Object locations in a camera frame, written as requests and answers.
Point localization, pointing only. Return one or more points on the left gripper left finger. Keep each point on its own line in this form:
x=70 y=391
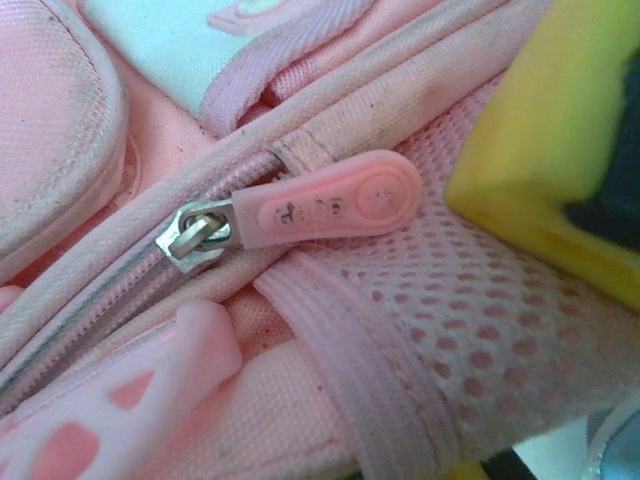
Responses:
x=200 y=340

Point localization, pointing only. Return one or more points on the pink rubber zipper pull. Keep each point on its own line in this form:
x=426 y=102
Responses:
x=325 y=205

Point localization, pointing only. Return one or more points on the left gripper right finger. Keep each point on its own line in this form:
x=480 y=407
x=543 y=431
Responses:
x=540 y=125

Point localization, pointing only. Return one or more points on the pink student backpack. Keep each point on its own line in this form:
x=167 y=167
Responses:
x=400 y=350

